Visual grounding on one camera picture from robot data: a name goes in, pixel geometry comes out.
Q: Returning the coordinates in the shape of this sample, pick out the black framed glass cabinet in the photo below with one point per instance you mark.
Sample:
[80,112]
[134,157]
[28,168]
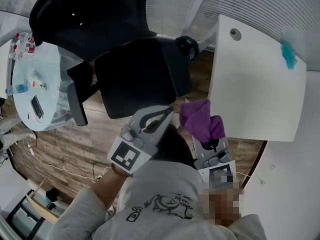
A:
[25,221]

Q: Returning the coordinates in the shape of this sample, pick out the purple cloth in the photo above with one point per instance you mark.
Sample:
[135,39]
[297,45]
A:
[197,119]

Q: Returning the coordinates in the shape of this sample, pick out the black jacket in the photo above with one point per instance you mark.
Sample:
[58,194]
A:
[95,21]

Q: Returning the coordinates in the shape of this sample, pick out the white cabinet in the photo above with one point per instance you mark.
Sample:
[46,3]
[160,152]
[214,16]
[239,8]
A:
[5,69]

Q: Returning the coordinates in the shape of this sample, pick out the small clear bottle red label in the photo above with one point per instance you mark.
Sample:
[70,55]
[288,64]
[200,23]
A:
[37,80]

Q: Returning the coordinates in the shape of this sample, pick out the dark teal bag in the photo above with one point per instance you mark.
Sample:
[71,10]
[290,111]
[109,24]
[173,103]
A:
[187,46]

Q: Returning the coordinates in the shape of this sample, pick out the white square table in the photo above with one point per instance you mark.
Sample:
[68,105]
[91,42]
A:
[257,91]

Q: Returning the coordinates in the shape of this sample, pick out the blue label water bottle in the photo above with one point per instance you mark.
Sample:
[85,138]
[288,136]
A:
[18,88]

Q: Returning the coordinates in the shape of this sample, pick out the person's left forearm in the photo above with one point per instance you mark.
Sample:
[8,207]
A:
[107,194]

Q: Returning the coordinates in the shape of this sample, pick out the teal cloth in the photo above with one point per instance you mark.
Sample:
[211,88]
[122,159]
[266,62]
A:
[288,56]

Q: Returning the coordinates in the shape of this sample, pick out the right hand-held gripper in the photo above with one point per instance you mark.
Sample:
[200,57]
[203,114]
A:
[215,160]

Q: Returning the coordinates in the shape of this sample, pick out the grey printed t-shirt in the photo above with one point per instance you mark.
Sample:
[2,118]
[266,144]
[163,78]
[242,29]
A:
[162,181]

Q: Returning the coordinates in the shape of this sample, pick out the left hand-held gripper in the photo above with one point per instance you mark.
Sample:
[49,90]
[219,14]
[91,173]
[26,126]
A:
[123,156]

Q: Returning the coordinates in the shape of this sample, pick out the black office chair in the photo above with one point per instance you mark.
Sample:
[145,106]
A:
[135,79]

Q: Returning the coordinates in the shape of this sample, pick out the black pen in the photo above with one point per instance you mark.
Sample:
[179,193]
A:
[28,116]

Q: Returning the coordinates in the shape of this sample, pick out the person's right forearm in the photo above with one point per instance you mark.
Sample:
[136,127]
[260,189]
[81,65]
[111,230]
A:
[221,209]

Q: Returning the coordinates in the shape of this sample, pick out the round light-blue table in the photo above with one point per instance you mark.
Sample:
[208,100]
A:
[50,66]

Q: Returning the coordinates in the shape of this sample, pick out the black smartphone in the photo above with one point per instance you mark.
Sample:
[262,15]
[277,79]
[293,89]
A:
[37,107]

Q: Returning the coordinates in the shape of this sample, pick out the black cap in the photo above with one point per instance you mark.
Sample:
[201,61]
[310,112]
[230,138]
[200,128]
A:
[52,194]

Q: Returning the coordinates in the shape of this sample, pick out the person's black trousers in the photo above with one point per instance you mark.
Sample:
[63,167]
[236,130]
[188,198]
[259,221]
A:
[172,146]

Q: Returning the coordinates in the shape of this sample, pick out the clear plastic bottle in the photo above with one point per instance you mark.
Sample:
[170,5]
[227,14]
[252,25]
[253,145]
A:
[16,55]

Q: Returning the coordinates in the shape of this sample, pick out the light wooden rack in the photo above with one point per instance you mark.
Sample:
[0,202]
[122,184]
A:
[45,210]

